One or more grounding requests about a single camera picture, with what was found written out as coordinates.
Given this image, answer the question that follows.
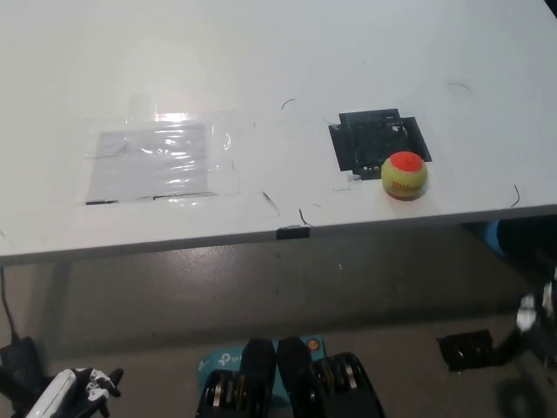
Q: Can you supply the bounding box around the small black tape strip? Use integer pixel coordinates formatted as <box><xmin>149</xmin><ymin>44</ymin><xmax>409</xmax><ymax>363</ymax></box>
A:
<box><xmin>275</xmin><ymin>226</ymin><xmax>312</xmax><ymax>241</ymax></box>

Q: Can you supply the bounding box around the clear plastic film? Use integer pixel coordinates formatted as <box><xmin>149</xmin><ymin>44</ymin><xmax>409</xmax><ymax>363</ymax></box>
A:
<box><xmin>80</xmin><ymin>111</ymin><xmax>243</xmax><ymax>206</ymax></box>

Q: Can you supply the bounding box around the small yellow orange tennis ball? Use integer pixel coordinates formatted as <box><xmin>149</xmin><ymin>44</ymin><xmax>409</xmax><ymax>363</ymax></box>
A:
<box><xmin>380</xmin><ymin>151</ymin><xmax>430</xmax><ymax>203</ymax></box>

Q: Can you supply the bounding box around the black power adapter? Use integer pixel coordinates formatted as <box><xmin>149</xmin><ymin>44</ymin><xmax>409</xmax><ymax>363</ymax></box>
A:
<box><xmin>0</xmin><ymin>335</ymin><xmax>47</xmax><ymax>393</ymax></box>

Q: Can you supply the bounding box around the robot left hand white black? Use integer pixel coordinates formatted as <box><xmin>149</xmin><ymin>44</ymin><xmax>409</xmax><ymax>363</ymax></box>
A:
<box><xmin>29</xmin><ymin>367</ymin><xmax>125</xmax><ymax>418</ymax></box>

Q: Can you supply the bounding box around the blue object under table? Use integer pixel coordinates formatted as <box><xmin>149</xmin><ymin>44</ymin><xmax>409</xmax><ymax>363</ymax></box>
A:
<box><xmin>486</xmin><ymin>220</ymin><xmax>508</xmax><ymax>256</ymax></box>

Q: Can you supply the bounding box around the black floor tape patch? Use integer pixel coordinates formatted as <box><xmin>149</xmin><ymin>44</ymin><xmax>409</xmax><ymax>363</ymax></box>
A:
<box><xmin>436</xmin><ymin>329</ymin><xmax>497</xmax><ymax>373</ymax></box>

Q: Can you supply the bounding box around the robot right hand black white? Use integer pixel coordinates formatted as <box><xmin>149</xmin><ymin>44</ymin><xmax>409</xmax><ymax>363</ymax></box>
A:
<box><xmin>514</xmin><ymin>273</ymin><xmax>557</xmax><ymax>349</ymax></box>

